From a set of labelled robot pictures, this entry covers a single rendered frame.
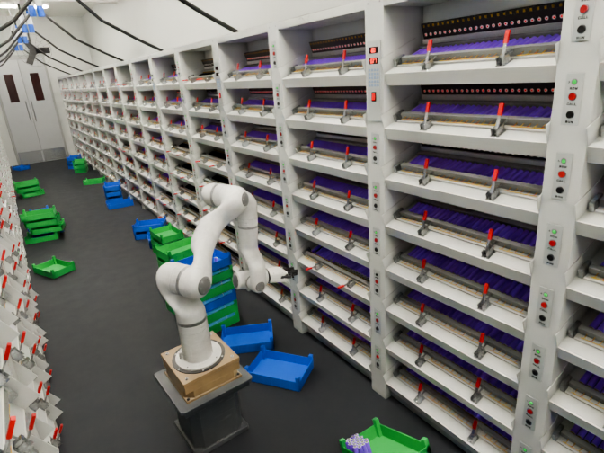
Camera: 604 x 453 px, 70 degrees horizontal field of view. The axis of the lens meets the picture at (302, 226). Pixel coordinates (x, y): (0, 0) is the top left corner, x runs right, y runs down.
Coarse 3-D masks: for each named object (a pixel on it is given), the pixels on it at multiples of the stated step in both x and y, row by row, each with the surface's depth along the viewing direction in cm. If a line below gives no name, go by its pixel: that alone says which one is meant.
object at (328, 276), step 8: (304, 248) 244; (312, 248) 247; (296, 256) 242; (304, 256) 244; (304, 264) 237; (312, 264) 234; (312, 272) 234; (320, 272) 226; (328, 272) 223; (336, 272) 221; (328, 280) 222; (336, 280) 216; (344, 280) 213; (344, 288) 210; (352, 288) 207; (360, 288) 205; (352, 296) 208; (360, 296) 200; (368, 296) 194; (368, 304) 199
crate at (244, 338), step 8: (224, 328) 260; (232, 328) 262; (240, 328) 263; (248, 328) 263; (256, 328) 264; (264, 328) 265; (224, 336) 261; (232, 336) 262; (240, 336) 261; (248, 336) 260; (256, 336) 260; (264, 336) 259; (272, 336) 245; (232, 344) 254; (240, 344) 253; (248, 344) 244; (256, 344) 245; (264, 344) 245; (272, 344) 246; (240, 352) 245
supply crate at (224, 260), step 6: (216, 252) 275; (228, 252) 262; (186, 258) 265; (192, 258) 268; (222, 258) 271; (228, 258) 262; (186, 264) 266; (216, 264) 257; (222, 264) 260; (228, 264) 263; (216, 270) 258
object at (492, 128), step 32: (448, 96) 155; (480, 96) 144; (512, 96) 135; (544, 96) 128; (384, 128) 162; (416, 128) 151; (448, 128) 142; (480, 128) 134; (512, 128) 126; (544, 128) 121
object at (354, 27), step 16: (464, 0) 144; (480, 0) 140; (496, 0) 136; (512, 0) 132; (528, 0) 128; (544, 0) 124; (560, 0) 121; (432, 16) 156; (448, 16) 151; (464, 16) 146; (320, 32) 209; (336, 32) 200; (352, 32) 191; (256, 48) 262; (256, 128) 286; (336, 176) 227; (464, 208) 165
